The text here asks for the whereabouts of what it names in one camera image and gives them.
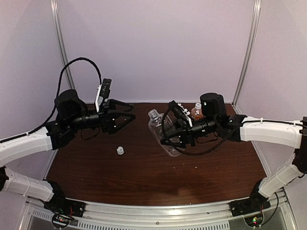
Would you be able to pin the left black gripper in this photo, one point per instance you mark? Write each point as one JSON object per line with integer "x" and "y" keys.
{"x": 109, "y": 113}

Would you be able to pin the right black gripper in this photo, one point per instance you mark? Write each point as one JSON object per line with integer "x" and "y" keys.
{"x": 186, "y": 135}

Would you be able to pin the clear plastic bottle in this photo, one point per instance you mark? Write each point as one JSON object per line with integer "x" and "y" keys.
{"x": 155, "y": 127}

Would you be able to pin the amber tea bottle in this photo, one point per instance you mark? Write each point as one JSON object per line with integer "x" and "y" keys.
{"x": 196, "y": 113}

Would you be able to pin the white cap of clear bottle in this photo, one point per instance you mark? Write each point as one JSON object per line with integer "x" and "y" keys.
{"x": 120, "y": 150}

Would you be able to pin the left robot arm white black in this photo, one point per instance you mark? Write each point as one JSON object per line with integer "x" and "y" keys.
{"x": 73, "y": 115}

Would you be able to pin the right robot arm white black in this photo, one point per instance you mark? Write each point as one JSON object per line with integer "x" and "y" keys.
{"x": 240, "y": 128}

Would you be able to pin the white cap of tea bottle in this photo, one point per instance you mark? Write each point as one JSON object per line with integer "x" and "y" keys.
{"x": 198, "y": 105}

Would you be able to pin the right round circuit board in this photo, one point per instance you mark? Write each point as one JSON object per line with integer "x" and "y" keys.
{"x": 254, "y": 221}

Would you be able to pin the round circuit board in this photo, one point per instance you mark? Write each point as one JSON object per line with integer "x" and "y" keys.
{"x": 60, "y": 221}
{"x": 254, "y": 221}

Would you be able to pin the left round circuit board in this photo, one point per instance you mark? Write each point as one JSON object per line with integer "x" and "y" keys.
{"x": 60, "y": 221}

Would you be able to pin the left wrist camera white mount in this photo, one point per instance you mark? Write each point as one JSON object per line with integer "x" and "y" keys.
{"x": 103, "y": 92}

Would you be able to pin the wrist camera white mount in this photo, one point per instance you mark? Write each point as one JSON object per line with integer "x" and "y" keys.
{"x": 103, "y": 92}
{"x": 180, "y": 112}

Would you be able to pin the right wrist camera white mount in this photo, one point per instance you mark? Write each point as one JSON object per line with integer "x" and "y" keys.
{"x": 180, "y": 112}

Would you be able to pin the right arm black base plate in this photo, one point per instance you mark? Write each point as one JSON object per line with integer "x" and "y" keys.
{"x": 247, "y": 206}

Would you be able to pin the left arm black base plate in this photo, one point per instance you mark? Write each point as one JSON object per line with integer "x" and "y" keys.
{"x": 67, "y": 207}

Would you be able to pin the left aluminium frame post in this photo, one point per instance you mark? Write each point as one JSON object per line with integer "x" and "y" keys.
{"x": 59, "y": 35}

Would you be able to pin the aluminium frame post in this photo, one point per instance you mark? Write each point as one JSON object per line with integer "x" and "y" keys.
{"x": 59, "y": 35}
{"x": 254, "y": 25}

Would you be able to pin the right aluminium frame post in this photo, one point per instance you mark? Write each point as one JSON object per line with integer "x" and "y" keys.
{"x": 254, "y": 25}

